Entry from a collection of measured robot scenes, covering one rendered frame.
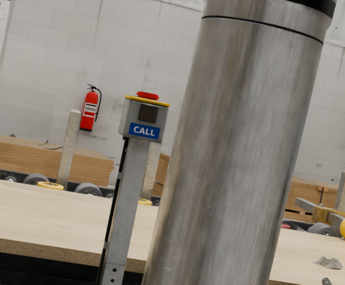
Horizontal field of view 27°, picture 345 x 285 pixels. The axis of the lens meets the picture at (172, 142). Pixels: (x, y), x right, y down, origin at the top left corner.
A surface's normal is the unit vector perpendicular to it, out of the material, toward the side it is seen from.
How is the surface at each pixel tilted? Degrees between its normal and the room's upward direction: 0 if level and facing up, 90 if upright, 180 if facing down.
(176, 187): 88
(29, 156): 90
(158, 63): 90
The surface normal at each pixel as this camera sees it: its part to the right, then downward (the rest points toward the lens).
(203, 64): -0.81, -0.16
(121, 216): 0.20, 0.09
